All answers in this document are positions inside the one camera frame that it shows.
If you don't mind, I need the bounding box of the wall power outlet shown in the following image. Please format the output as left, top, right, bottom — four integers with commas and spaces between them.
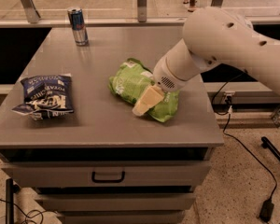
223, 91, 235, 105

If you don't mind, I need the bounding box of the blue potato chip bag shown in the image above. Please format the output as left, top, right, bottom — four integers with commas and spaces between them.
12, 74, 74, 120

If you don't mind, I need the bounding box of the black cable on floor left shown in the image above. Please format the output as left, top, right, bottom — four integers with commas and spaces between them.
0, 195, 54, 224

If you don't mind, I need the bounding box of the black stand leg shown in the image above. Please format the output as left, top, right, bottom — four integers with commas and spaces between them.
6, 178, 20, 224
261, 136, 280, 161

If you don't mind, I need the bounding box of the black stand leg right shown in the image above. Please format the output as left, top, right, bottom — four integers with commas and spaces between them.
261, 136, 280, 161

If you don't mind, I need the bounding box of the black stand leg left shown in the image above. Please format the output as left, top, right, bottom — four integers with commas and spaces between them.
6, 178, 20, 224

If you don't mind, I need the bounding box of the black power cable with adapter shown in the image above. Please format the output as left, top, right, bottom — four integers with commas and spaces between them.
210, 73, 278, 224

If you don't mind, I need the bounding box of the grey drawer cabinet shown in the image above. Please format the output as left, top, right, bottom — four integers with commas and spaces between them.
0, 26, 223, 224

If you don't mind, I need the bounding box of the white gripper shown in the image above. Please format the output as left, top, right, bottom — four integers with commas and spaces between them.
133, 57, 186, 116

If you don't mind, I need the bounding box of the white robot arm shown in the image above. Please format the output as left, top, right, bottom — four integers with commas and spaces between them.
133, 7, 280, 116

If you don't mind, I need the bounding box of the metal window railing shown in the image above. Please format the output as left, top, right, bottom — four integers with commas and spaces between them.
0, 0, 280, 27

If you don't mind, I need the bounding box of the redbull can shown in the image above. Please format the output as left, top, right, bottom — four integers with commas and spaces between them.
67, 7, 89, 46

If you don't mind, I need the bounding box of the black drawer handle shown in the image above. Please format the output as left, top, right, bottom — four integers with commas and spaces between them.
91, 171, 125, 184

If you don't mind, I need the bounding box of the green rice chip bag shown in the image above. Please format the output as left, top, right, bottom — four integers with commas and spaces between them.
108, 58, 179, 122

